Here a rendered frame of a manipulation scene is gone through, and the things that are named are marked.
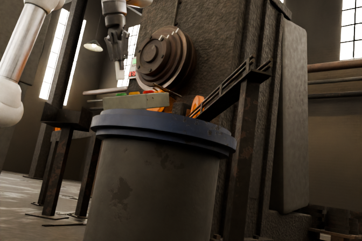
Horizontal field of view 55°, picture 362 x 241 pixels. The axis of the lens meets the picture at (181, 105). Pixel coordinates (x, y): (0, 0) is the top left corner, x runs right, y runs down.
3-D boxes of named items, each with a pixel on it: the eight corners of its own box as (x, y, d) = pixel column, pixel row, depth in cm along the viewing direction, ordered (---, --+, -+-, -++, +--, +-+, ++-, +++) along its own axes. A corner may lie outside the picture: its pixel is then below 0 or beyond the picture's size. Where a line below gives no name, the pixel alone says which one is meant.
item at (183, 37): (132, 75, 258) (166, 20, 249) (165, 107, 226) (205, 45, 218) (126, 72, 253) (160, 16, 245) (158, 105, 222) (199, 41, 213)
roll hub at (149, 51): (134, 64, 243) (156, 30, 237) (154, 83, 224) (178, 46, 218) (129, 62, 239) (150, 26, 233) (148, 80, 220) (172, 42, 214)
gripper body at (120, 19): (130, 14, 130) (132, 39, 131) (116, 19, 136) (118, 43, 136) (113, 12, 125) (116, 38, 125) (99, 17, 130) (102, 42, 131)
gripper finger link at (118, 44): (121, 32, 132) (123, 31, 131) (124, 61, 132) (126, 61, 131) (112, 31, 129) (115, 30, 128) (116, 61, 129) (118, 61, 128)
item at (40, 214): (33, 211, 235) (58, 108, 251) (70, 218, 231) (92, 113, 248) (16, 213, 215) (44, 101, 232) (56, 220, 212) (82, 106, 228)
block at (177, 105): (178, 144, 215) (183, 106, 220) (188, 144, 209) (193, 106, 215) (166, 140, 207) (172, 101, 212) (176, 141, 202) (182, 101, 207)
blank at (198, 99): (196, 131, 181) (190, 130, 180) (194, 112, 193) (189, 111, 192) (206, 109, 171) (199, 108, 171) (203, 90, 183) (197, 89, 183)
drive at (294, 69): (227, 226, 362) (245, 65, 403) (320, 247, 299) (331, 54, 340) (157, 222, 288) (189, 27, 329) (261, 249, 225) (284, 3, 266)
